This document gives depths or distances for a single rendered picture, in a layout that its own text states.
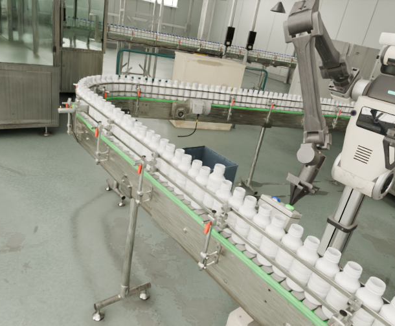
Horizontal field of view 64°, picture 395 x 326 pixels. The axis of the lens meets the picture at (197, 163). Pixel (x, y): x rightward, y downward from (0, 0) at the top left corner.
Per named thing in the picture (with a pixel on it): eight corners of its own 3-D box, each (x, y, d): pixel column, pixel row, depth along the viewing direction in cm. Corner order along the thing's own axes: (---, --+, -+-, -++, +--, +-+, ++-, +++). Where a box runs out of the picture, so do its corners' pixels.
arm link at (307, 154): (332, 134, 109) (306, 135, 115) (322, 125, 100) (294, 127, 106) (330, 168, 108) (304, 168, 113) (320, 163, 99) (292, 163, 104)
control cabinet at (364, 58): (335, 125, 801) (364, 45, 727) (349, 131, 760) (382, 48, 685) (309, 123, 770) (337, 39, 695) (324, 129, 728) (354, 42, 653)
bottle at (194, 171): (201, 200, 129) (208, 163, 123) (190, 204, 125) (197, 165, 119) (190, 193, 133) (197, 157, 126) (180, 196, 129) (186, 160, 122)
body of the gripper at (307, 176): (310, 190, 105) (320, 170, 104) (285, 176, 112) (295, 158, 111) (318, 193, 110) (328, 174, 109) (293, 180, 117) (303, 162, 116)
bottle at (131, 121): (125, 152, 160) (129, 121, 153) (120, 147, 164) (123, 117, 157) (136, 151, 164) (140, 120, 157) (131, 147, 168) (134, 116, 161)
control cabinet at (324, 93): (307, 122, 766) (334, 39, 692) (320, 129, 725) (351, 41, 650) (279, 120, 735) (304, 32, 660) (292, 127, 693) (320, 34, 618)
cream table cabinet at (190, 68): (217, 120, 639) (230, 59, 593) (231, 130, 587) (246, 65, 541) (165, 116, 596) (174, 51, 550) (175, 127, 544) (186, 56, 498)
